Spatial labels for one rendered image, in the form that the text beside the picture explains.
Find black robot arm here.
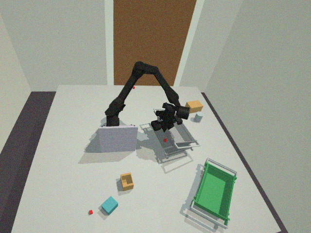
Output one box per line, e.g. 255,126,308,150
105,61,190,127

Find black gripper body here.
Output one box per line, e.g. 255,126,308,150
151,113,183,131

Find teal rectangular block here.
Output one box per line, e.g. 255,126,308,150
102,196,118,215

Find orange open-top box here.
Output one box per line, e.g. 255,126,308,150
121,173,134,191

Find tan rectangular block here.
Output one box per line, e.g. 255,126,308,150
185,100,203,113

